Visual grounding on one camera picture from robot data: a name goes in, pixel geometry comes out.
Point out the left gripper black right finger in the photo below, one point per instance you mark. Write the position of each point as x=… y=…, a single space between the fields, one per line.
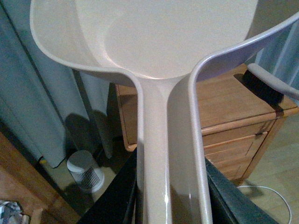
x=229 y=205

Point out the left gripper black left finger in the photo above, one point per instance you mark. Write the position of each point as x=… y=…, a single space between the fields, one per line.
x=116 y=205

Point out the beige hand brush black bristles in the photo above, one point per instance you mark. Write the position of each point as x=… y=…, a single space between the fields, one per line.
x=266 y=86

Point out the beige plastic dustpan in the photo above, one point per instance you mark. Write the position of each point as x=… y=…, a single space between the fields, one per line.
x=162 y=48

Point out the white cylindrical air purifier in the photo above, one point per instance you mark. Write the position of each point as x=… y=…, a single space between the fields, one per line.
x=85 y=171

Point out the wooden nightstand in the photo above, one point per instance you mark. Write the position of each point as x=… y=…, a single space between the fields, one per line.
x=237 y=123

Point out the wooden bed headboard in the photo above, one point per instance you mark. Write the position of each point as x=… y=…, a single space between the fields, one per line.
x=20 y=182

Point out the teal curtain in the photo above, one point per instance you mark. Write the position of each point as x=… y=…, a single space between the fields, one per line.
x=47 y=107

